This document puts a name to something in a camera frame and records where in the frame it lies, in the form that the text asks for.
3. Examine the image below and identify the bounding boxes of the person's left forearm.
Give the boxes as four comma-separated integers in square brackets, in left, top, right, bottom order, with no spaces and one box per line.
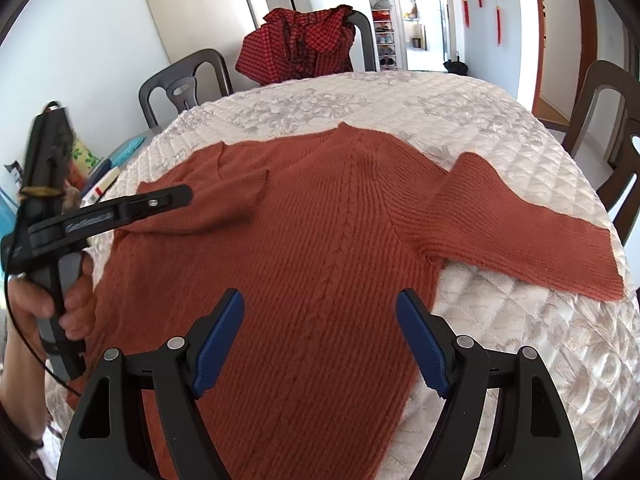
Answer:
[1,321,49,442]

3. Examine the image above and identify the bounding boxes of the person's left hand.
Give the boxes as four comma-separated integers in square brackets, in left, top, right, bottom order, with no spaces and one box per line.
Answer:
[9,252,96,347]

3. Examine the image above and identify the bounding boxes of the white quilted table cover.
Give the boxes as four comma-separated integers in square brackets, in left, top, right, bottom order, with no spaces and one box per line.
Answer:
[43,69,640,480]

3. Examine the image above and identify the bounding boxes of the rust orange knit sweater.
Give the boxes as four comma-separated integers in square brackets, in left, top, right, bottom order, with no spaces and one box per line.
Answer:
[86,124,624,479]

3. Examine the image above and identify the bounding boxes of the red checkered garment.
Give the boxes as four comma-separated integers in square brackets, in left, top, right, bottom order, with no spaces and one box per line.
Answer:
[235,6,356,86]

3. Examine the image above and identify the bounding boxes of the brown chair at right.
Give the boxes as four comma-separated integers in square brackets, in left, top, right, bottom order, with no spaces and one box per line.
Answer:
[562,60,639,243]

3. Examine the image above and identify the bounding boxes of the grey chair behind garment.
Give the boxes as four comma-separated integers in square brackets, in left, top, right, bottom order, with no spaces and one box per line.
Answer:
[347,10,378,72]

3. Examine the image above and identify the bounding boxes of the dark chair at left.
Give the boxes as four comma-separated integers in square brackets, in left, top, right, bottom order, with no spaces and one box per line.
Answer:
[138,49,233,128]

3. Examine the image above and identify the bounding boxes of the teal cloth on side table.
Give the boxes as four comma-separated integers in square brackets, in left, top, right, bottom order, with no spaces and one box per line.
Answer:
[108,136,146,168]

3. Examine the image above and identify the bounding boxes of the floral patterned cushion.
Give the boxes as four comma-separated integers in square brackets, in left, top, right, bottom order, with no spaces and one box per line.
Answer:
[72,136,101,177]

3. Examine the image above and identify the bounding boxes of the shoe rack in hallway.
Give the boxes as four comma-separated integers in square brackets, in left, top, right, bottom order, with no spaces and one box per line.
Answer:
[372,9,398,72]

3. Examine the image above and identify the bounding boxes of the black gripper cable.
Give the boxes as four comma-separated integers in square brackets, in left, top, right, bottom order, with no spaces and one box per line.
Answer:
[3,268,82,399]

